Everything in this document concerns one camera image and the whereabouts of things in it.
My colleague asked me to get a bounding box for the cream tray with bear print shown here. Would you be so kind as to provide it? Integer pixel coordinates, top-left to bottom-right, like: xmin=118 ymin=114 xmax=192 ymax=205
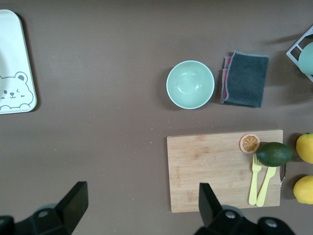
xmin=0 ymin=9 xmax=38 ymax=115

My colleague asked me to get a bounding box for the white wire rack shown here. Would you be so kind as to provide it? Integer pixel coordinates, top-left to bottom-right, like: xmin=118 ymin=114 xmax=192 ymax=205
xmin=286 ymin=24 xmax=313 ymax=83

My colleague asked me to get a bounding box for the orange slice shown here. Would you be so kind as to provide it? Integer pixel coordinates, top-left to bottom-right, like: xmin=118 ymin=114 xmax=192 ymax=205
xmin=239 ymin=133 xmax=261 ymax=154

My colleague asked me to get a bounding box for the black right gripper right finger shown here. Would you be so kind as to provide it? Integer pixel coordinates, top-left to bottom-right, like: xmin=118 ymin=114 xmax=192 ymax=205
xmin=195 ymin=183 xmax=296 ymax=235

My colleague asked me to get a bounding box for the oval yellow lemon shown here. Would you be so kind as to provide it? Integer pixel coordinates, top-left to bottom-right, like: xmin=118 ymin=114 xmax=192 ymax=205
xmin=292 ymin=175 xmax=313 ymax=204

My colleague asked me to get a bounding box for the yellow plastic knife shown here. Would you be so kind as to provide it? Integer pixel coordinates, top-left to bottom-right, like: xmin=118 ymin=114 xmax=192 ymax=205
xmin=255 ymin=166 xmax=277 ymax=207

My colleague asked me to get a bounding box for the grey folded cloth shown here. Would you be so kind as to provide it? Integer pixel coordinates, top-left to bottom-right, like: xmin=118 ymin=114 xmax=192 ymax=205
xmin=220 ymin=50 xmax=269 ymax=109

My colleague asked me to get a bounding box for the wooden cutting board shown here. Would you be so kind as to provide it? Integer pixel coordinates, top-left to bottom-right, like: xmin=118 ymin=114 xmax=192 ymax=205
xmin=167 ymin=129 xmax=287 ymax=213

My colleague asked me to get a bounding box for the round yellow citrus fruit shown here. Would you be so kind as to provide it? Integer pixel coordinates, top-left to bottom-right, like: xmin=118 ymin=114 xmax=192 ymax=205
xmin=295 ymin=133 xmax=313 ymax=164

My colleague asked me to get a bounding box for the pale green cup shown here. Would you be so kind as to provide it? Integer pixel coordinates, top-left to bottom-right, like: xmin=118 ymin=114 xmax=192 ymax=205
xmin=297 ymin=42 xmax=313 ymax=75

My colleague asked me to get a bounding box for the green avocado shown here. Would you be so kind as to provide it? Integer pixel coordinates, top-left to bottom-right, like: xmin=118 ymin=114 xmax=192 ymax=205
xmin=256 ymin=141 xmax=293 ymax=167

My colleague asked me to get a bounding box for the yellow plastic fork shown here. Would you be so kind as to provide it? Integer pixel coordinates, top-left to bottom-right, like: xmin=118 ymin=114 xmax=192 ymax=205
xmin=248 ymin=153 xmax=263 ymax=205

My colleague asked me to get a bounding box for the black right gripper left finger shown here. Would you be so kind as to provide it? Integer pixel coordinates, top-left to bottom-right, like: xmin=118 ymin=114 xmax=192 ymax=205
xmin=0 ymin=181 xmax=89 ymax=235

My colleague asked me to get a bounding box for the mint green bowl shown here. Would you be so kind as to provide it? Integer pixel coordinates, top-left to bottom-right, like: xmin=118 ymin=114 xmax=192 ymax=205
xmin=166 ymin=60 xmax=215 ymax=110

